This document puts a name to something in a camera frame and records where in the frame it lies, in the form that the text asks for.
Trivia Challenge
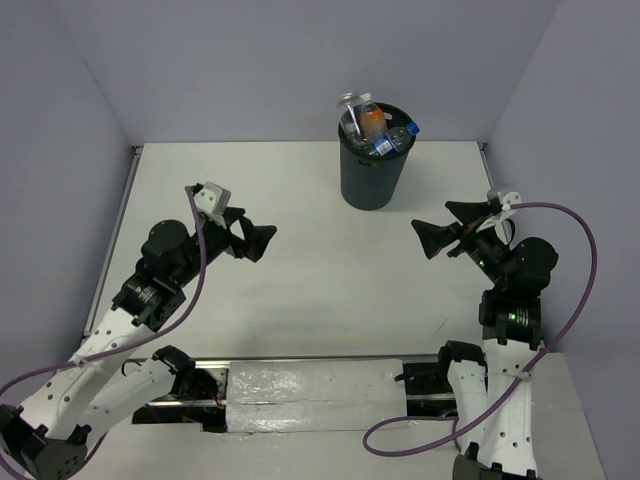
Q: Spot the silver foil covered panel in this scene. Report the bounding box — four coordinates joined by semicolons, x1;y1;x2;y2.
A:
225;359;407;433

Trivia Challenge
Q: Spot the Pepsi label clear bottle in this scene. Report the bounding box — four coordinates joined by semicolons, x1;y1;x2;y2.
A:
366;122;420;156

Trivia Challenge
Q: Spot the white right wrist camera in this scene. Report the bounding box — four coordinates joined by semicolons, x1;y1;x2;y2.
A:
477;184;522;232

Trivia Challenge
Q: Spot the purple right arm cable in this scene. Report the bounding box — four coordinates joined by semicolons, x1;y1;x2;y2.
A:
362;201;600;459

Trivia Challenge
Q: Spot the orange label juice bottle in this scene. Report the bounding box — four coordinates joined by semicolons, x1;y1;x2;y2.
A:
359;93;387;141

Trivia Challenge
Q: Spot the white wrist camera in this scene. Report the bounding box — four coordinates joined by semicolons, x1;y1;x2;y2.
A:
193;182;231;228
477;184;522;232

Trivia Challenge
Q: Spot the dark grey plastic bin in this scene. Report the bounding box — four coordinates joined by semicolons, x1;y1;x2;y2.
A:
338;102;416;211

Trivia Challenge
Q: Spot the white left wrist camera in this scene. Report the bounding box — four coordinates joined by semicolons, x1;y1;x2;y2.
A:
193;182;231;228

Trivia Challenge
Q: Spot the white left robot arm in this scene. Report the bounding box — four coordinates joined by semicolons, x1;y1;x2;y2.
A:
1;207;277;479

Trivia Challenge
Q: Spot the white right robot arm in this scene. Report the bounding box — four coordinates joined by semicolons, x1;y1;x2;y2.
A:
411;198;558;479

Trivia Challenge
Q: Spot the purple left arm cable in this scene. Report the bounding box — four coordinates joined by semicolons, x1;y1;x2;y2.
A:
0;184;209;476

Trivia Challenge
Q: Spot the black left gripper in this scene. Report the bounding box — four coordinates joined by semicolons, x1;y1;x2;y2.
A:
174;206;276;287

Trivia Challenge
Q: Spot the clear plastic bottle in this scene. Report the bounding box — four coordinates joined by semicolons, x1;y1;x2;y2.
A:
337;92;375;148

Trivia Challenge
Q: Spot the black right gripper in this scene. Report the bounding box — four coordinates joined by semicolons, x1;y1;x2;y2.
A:
412;199;510;286

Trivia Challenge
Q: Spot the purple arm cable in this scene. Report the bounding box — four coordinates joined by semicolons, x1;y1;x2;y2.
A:
0;184;209;476
362;201;600;459

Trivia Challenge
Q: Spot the metal base rail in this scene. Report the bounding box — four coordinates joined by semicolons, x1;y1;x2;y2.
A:
131;354;486;434

